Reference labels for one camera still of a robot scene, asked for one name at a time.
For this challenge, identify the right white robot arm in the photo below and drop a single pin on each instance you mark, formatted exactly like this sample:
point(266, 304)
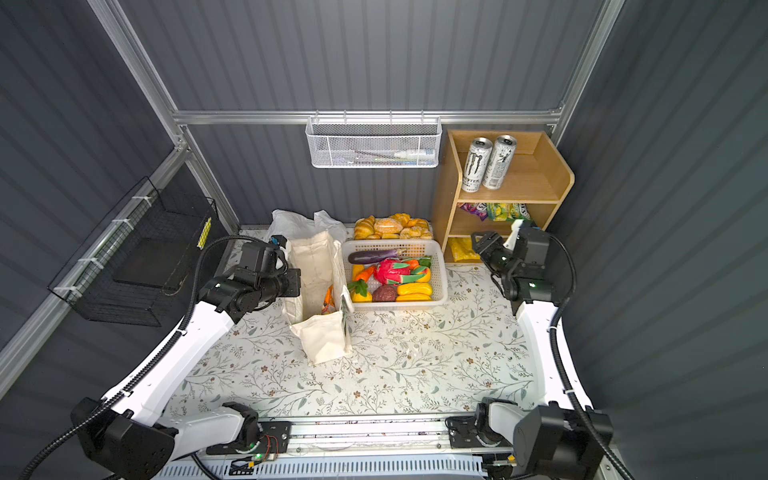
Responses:
point(559, 435)

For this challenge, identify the pink toy dragon fruit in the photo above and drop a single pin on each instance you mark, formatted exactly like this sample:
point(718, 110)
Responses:
point(392, 272)

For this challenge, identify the green snack bag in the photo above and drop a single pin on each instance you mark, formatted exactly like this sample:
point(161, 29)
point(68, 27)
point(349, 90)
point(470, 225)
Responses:
point(507, 212)

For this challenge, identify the purple toy eggplant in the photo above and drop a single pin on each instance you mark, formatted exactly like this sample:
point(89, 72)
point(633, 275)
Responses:
point(367, 257)

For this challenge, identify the yellow snack bag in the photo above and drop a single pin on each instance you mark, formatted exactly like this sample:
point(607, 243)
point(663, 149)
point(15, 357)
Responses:
point(461, 250)

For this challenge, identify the beige canvas tote bag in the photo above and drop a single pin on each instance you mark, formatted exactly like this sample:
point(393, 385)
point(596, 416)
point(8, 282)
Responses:
point(319, 316)

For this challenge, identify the black wire wall basket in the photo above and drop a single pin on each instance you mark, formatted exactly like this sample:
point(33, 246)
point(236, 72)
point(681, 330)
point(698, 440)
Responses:
point(139, 271)

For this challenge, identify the white wire wall basket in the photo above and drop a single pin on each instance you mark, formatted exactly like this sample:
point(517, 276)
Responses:
point(348, 143)

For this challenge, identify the white Monster can left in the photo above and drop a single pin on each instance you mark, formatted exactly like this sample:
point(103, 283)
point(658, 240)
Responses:
point(478, 155)

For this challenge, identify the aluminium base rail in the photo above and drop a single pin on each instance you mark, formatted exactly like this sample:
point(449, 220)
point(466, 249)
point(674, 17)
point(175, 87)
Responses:
point(395, 434)

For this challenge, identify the wooden shelf unit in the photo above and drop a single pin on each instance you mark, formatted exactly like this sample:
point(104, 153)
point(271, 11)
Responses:
point(538, 177)

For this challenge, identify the white plastic produce basket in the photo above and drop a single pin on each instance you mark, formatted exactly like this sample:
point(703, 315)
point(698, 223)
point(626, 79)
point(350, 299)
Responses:
point(427, 265)

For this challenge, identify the white plastic grocery bag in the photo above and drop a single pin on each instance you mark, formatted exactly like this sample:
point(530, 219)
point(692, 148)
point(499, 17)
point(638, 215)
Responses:
point(294, 226)

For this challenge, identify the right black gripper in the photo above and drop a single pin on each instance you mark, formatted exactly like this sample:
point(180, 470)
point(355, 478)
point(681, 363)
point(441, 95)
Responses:
point(490, 243)

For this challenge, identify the tray of bread rolls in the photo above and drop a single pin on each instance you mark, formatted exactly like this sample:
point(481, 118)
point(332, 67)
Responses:
point(396, 226)

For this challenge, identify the orange toy carrot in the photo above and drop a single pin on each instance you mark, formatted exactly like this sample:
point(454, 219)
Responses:
point(366, 274)

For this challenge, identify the white Monster can right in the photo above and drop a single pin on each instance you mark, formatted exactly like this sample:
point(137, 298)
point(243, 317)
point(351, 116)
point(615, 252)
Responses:
point(500, 160)

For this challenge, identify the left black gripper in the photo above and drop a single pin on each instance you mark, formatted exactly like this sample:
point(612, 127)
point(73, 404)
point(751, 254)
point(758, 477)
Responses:
point(293, 275)

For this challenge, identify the yellow toy banana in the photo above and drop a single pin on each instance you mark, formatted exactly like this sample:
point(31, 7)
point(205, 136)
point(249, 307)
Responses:
point(417, 288)

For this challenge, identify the white monster can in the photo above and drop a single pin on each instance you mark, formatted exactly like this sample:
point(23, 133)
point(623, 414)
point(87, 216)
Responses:
point(500, 160)
point(478, 155)

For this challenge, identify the toothpaste tube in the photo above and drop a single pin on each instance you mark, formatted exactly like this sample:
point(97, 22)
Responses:
point(416, 155)

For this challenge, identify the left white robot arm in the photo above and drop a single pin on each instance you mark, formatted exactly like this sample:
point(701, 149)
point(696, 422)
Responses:
point(127, 431)

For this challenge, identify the dark red toy fruit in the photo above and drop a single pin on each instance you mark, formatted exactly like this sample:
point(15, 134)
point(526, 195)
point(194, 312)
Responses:
point(385, 293)

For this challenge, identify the purple snack packet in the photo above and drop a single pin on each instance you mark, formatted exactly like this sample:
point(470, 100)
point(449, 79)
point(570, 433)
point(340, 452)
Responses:
point(477, 209)

